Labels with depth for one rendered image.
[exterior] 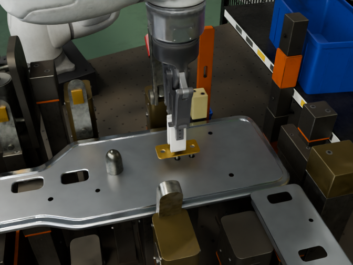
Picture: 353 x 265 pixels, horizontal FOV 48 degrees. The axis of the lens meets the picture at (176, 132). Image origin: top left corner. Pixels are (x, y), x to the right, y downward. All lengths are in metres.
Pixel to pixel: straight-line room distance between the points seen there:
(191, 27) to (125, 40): 2.90
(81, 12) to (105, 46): 2.93
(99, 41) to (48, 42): 2.09
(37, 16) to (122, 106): 1.00
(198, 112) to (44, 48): 0.73
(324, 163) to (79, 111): 0.50
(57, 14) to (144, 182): 0.38
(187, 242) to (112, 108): 0.92
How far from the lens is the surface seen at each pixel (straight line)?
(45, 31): 1.43
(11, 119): 0.86
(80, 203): 0.74
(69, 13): 0.50
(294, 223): 0.72
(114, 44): 3.45
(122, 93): 1.53
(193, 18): 0.59
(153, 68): 0.83
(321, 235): 0.72
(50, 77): 0.86
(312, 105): 0.85
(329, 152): 0.77
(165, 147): 0.78
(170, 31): 0.59
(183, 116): 0.67
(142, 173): 0.77
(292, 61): 0.94
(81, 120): 0.87
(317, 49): 0.92
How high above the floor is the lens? 1.55
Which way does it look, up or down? 40 degrees down
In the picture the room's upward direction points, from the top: straight up
